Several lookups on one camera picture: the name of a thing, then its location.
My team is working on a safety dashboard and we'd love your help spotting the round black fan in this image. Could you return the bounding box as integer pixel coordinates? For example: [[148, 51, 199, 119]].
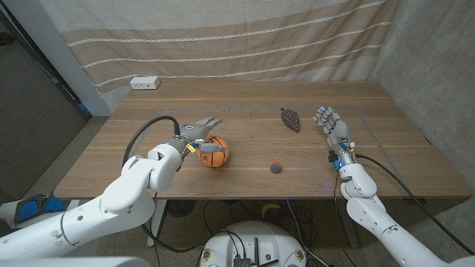
[[166, 200, 197, 218]]

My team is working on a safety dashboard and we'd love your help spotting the grey tape outline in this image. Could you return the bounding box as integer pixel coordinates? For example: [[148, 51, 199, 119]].
[[131, 105, 415, 197]]

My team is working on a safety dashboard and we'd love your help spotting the dark wooden door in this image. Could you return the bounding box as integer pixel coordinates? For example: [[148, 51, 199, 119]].
[[0, 10, 92, 203]]

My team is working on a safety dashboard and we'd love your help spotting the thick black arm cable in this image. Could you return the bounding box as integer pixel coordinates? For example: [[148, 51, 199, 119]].
[[121, 115, 203, 254], [355, 154, 475, 257]]

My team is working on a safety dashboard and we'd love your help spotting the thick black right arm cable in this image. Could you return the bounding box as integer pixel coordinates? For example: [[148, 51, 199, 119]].
[[355, 154, 475, 257]]

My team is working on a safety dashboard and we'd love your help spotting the white robot torso edge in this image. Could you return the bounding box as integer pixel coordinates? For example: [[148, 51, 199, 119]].
[[0, 257, 151, 267]]

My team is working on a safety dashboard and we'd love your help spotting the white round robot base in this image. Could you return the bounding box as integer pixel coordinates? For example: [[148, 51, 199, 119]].
[[199, 220, 308, 267]]

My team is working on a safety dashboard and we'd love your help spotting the white power strip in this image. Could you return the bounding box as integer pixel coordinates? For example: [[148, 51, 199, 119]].
[[129, 76, 162, 90]]

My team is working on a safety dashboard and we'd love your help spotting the orange mini basketball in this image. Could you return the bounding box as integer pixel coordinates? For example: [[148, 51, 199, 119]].
[[197, 135, 230, 168]]

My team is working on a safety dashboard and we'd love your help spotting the beige striped curtain backdrop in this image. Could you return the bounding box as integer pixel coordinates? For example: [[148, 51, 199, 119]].
[[39, 0, 402, 112]]

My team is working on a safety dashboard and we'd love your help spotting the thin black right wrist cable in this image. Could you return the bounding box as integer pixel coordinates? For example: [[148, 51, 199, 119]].
[[332, 168, 350, 267]]

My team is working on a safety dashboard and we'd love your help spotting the white table leg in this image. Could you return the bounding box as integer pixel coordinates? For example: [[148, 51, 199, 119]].
[[146, 200, 168, 248]]

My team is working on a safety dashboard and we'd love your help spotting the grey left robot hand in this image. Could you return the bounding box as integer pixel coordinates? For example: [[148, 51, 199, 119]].
[[168, 116, 228, 155]]

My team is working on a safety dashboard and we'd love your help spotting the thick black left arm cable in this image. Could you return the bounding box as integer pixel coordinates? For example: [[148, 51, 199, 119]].
[[121, 115, 203, 254]]

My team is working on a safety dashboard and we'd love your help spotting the purple toy grape bunch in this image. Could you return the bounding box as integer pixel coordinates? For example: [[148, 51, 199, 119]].
[[280, 107, 301, 134]]

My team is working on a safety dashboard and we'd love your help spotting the yellow banana toy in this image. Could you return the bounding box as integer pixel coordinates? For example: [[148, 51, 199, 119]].
[[261, 202, 282, 219]]

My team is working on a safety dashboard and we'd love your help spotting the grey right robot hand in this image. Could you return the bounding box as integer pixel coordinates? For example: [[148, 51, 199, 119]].
[[312, 105, 354, 157]]

